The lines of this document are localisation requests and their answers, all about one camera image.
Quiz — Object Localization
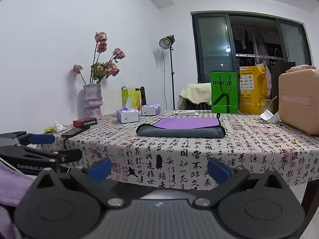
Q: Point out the pink suitcase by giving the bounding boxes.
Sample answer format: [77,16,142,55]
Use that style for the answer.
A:
[278,67,319,137]

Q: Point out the dried pink roses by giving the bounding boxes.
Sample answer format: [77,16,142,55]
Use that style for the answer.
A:
[73,31,126,85]

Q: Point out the cream towel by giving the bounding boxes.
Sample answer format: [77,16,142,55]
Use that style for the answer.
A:
[180,82,212,106]

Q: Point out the black chair back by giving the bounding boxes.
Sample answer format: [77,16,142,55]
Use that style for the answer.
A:
[135,86,146,105]

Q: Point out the dark chair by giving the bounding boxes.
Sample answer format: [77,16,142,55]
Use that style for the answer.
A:
[177,96,212,111]

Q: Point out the pink textured vase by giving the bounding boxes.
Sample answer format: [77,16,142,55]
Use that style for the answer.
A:
[83,83,104,120]

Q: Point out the yellow paper bag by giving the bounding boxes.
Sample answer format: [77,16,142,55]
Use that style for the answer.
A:
[239,66,269,115]

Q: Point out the green paper bag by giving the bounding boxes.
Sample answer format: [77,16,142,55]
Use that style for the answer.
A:
[211,72,239,114]

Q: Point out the hanging clothes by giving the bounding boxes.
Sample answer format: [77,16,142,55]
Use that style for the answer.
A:
[233,27,269,56]

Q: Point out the yellow green bag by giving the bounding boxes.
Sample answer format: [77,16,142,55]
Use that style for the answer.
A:
[121,86,142,111]

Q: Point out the black studio lamp on stand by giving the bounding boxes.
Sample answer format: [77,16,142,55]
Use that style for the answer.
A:
[159,34,176,111]

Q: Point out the crumpled white tissue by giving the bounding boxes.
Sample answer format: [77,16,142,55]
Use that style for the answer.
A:
[53,120,66,132]

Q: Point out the white flat box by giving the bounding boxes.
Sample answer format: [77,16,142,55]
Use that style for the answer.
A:
[173,110,199,117]

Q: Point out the pink cloth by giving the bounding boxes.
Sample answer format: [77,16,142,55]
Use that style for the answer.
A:
[286,64,317,73]

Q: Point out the clear glass cup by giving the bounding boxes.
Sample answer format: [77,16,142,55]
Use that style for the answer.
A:
[260,98,275,115]

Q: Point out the black paper bag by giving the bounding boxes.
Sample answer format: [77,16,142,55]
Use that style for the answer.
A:
[270,61,296,113]

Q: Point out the purple and grey towel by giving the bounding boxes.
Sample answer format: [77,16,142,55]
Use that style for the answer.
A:
[136,113,226,138]

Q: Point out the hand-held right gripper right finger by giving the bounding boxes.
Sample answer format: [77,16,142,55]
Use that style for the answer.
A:
[195,158,290,209]

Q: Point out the pink bag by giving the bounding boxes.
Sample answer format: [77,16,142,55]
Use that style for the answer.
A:
[255,63,272,99]

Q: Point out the red flat box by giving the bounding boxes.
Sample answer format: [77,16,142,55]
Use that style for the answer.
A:
[72,118,97,127]

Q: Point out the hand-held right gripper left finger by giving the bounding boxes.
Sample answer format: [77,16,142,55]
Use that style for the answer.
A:
[32,157,125,209]

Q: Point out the calligraphy printed tablecloth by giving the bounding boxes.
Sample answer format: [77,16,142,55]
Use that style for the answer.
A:
[37,111,319,191]

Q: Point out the person's left forearm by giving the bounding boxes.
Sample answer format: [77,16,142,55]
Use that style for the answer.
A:
[0,163,35,239]

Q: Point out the black framed sliding glass door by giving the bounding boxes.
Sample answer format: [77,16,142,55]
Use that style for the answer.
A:
[190,11,313,84]

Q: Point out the purple white tissue pack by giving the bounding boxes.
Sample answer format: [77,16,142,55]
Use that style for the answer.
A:
[141,104,161,116]
[116,107,140,124]

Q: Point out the crumpled white paper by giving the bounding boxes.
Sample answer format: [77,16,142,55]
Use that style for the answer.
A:
[259,109,281,123]

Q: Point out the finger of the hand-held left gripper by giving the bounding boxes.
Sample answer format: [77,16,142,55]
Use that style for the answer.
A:
[19,145,83,165]
[0,130,56,146]

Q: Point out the black power bank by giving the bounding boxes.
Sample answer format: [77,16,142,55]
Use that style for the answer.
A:
[61,125,90,138]

